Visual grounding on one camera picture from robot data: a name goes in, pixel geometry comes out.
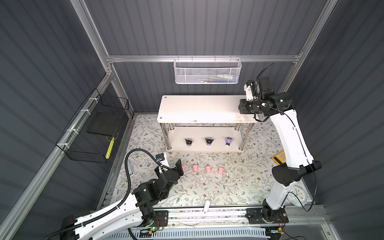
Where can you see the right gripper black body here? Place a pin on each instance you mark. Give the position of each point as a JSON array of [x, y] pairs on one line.
[[247, 107]]

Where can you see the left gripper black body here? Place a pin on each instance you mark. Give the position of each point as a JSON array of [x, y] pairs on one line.
[[179, 172]]

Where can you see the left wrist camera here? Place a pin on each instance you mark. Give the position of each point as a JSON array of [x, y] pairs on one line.
[[162, 159]]

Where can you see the yellow calculator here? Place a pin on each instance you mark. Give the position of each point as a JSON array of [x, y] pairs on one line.
[[279, 158]]

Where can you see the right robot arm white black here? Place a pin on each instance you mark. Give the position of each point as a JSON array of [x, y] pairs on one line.
[[299, 162]]

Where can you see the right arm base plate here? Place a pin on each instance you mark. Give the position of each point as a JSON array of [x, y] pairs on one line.
[[264, 215]]

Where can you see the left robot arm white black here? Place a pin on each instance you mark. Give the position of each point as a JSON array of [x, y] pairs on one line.
[[137, 210]]

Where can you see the white two-tier shelf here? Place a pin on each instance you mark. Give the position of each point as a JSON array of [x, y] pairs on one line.
[[200, 117]]

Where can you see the black wire basket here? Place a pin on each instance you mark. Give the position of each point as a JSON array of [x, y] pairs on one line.
[[101, 118]]

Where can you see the yellow marker in basket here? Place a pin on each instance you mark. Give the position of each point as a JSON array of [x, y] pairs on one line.
[[110, 148]]

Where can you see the white round clock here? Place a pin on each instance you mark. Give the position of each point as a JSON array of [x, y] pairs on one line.
[[297, 196]]

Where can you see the white ventilated cover strip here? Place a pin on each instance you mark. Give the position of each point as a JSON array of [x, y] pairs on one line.
[[205, 234]]

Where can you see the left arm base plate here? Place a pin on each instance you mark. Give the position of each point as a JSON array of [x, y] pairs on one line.
[[160, 221]]

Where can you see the markers in white basket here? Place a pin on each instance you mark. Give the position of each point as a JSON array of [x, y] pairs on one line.
[[231, 79]]

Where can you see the light purple toy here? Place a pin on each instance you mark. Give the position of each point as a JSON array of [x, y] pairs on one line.
[[229, 140]]

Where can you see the dark purple toy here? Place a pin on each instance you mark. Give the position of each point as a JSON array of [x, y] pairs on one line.
[[209, 141], [189, 142]]

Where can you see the white wire mesh basket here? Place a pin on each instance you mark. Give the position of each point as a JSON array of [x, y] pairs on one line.
[[189, 71]]

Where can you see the white cylinder on rail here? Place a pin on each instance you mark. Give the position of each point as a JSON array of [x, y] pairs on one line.
[[206, 206]]

